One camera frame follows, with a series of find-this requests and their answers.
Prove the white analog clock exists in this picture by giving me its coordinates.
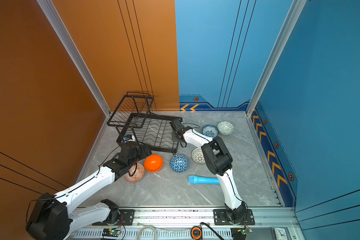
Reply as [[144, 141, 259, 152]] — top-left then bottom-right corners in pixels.
[[273, 228, 289, 240]]

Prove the green circuit board left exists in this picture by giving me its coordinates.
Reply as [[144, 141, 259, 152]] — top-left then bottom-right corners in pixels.
[[102, 228, 122, 238]]

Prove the blue geometric patterned bowl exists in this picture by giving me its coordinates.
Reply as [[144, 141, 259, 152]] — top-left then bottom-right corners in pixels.
[[170, 155, 190, 173]]

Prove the green patterned white bowl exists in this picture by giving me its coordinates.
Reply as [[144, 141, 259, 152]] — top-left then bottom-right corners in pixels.
[[218, 121, 235, 136]]

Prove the red and blue patterned bowl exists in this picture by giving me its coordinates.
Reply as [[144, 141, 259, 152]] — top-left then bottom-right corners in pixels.
[[124, 163, 145, 183]]

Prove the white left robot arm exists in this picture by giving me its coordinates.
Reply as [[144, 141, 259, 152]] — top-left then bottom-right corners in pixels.
[[26, 141, 152, 240]]

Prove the white coiled cable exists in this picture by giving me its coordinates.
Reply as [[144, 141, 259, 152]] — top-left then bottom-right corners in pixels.
[[136, 225, 158, 240]]

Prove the light blue plastic cylinder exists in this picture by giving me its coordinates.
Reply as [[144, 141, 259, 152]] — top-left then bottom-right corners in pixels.
[[188, 175, 220, 185]]

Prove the white lattice patterned bowl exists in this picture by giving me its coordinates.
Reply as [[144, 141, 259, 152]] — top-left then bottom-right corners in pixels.
[[192, 148, 206, 165]]

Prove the black metal dish rack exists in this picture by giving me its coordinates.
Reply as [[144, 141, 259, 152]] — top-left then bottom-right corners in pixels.
[[107, 92, 183, 154]]

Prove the blue floral white bowl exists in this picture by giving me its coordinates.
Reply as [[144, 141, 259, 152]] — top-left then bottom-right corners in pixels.
[[202, 125, 220, 138]]

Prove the orange black tape measure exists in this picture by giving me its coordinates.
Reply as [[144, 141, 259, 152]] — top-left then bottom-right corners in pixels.
[[191, 226, 203, 240]]

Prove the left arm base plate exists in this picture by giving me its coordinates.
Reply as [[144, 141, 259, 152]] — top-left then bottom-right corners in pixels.
[[92, 209, 135, 226]]

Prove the green circuit board right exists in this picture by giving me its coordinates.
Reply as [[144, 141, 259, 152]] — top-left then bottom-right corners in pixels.
[[238, 226, 253, 235]]

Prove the green circuit board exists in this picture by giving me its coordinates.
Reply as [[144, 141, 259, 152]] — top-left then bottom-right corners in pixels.
[[102, 228, 122, 238], [238, 226, 253, 235]]

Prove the orange plastic bowl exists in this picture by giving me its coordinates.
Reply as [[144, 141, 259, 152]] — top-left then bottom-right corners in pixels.
[[144, 155, 164, 173]]

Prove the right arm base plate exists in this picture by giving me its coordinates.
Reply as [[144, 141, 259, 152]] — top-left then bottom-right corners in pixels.
[[213, 209, 256, 226]]

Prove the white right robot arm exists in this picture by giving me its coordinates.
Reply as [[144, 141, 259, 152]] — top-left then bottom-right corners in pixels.
[[170, 118, 248, 225]]

